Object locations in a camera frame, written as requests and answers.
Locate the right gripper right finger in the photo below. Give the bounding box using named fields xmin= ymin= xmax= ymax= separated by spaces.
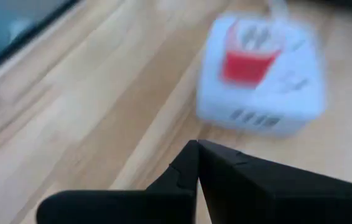
xmin=197 ymin=139 xmax=352 ymax=224

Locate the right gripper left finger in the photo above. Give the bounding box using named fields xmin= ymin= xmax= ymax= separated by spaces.
xmin=35 ymin=139 xmax=200 ymax=224

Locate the white power strip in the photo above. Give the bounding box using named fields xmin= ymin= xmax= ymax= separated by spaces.
xmin=196 ymin=14 xmax=326 ymax=136

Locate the red and white USB charger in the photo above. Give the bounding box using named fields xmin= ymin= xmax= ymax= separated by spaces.
xmin=221 ymin=21 xmax=281 ymax=86

